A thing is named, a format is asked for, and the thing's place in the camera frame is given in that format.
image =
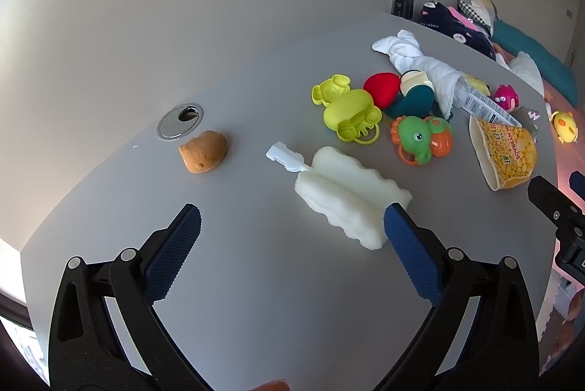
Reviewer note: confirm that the navy printed blanket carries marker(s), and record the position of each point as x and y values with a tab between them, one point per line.
452	27

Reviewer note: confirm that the person's right hand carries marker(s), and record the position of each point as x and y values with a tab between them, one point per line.
571	327

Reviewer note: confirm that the yellow soybean snack bag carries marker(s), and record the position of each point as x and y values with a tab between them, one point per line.
505	153

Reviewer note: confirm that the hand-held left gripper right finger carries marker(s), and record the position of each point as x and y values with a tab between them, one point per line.
411	249

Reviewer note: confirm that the brown bread-shaped toy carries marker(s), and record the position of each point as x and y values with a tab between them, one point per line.
203	151

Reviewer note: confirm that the pink monster toy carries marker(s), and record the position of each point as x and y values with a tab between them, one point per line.
505	97

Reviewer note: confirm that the white sponge brush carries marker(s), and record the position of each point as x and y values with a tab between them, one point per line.
352	194

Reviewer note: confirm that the silver desk grommet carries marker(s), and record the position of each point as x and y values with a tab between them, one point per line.
180	121

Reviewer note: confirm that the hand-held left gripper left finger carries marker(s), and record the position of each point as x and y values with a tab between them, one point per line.
176	249

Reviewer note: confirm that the silver foil wrapper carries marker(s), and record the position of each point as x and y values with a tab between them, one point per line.
530	123

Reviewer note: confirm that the large yellow-green crab mold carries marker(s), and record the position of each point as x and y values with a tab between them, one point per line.
349	112

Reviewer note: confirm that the red oval toy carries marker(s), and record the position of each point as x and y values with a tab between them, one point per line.
383	88

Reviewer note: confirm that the checkered pillow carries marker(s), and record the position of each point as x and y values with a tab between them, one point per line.
477	7

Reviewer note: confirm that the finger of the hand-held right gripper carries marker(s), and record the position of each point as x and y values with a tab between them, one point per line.
550	201
578	181

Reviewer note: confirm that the small yellow-green sand mold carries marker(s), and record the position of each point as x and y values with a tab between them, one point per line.
329	90

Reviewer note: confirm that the green orange seahorse toy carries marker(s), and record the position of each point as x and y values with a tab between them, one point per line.
418	139

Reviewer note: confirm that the white knotted towel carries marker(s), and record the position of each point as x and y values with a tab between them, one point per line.
425	64

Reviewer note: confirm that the dark wall switch panel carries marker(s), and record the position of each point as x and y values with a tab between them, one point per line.
402	7

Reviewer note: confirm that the teal and cream toy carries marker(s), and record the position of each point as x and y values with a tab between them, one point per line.
413	98

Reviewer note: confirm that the yellow chick toy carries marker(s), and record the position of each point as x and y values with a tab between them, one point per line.
563	126

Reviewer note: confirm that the teal pillow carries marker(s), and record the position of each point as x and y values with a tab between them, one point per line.
534	52

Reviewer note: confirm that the white crumpled towel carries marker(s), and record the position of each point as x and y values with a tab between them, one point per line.
523	68

